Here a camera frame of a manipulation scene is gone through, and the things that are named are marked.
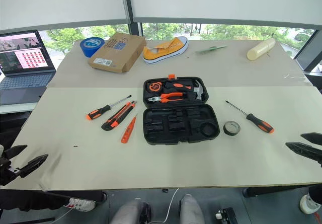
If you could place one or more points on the black orange utility knife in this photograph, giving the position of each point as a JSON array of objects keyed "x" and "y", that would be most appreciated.
[{"x": 118, "y": 117}]

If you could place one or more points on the orange voltage tester pen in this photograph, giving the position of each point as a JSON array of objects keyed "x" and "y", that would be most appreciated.
[{"x": 127, "y": 132}]

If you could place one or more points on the white shoe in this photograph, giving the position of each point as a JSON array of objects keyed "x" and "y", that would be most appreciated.
[{"x": 308, "y": 205}]

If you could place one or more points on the blue tape roll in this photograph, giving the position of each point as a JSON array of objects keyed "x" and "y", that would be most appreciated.
[{"x": 85, "y": 50}]

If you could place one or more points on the white side desk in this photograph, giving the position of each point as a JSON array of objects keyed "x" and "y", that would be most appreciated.
[{"x": 15, "y": 108}]

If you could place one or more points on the dark window mullion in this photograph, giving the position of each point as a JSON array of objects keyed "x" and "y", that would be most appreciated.
[{"x": 134, "y": 29}]

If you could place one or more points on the grey rounded shape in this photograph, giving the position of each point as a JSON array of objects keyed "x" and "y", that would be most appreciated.
[
  {"x": 128, "y": 212},
  {"x": 191, "y": 211}
]

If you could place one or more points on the black tool case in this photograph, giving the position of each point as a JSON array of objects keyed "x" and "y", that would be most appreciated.
[{"x": 181, "y": 133}]

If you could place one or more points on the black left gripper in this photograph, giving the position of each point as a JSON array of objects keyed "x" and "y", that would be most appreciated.
[{"x": 7, "y": 173}]

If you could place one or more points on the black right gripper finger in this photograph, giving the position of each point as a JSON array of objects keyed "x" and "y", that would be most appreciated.
[
  {"x": 305, "y": 151},
  {"x": 313, "y": 138}
]

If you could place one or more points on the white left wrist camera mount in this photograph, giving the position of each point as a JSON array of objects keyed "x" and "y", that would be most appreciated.
[{"x": 1, "y": 149}]

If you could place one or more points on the brown cardboard box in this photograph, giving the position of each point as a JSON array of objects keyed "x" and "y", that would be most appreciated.
[{"x": 118, "y": 55}]

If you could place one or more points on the green plastic stick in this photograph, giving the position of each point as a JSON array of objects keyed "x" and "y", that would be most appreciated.
[{"x": 211, "y": 49}]

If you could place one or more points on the open dark laptop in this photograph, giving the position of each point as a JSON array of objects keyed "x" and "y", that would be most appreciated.
[{"x": 25, "y": 80}]

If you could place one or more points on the yellow canvas sneaker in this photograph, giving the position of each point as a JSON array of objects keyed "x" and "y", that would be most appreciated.
[{"x": 173, "y": 47}]

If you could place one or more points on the dark angled window frame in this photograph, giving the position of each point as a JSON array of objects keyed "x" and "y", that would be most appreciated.
[{"x": 310, "y": 50}]

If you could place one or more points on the white power strip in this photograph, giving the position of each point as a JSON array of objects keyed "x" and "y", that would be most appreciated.
[{"x": 81, "y": 204}]

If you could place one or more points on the steel claw hammer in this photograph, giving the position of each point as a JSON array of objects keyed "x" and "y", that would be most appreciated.
[{"x": 198, "y": 90}]

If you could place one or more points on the cream cylinder roll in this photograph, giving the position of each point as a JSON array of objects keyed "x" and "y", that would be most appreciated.
[{"x": 260, "y": 49}]

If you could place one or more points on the white roller blind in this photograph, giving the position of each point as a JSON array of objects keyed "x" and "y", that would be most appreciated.
[
  {"x": 226, "y": 0},
  {"x": 63, "y": 2}
]

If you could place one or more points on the orange black tape measure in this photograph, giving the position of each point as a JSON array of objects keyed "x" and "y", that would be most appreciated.
[{"x": 154, "y": 86}]

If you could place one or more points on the black electrical tape roll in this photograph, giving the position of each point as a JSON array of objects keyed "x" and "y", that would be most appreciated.
[{"x": 227, "y": 131}]

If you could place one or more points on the black device white plug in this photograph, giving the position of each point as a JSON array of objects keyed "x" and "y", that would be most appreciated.
[{"x": 227, "y": 216}]

